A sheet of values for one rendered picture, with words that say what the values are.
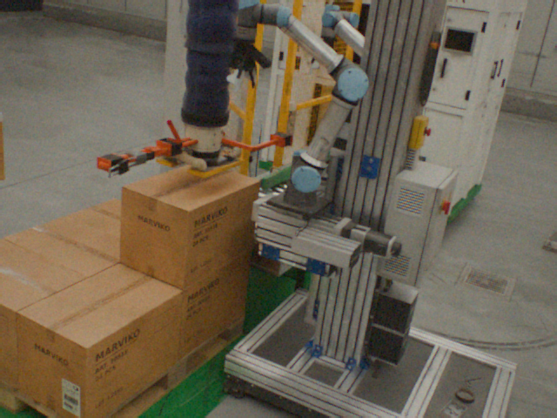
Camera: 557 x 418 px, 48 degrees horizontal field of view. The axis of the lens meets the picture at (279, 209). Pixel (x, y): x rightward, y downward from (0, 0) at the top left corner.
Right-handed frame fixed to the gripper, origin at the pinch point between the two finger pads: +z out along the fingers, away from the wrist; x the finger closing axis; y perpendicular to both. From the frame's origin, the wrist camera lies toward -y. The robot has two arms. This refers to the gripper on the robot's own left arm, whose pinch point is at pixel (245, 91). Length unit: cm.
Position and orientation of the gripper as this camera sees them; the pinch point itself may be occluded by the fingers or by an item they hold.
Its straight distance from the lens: 251.4
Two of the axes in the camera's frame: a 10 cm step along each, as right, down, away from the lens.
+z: -1.2, 9.2, 3.7
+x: -4.4, 2.8, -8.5
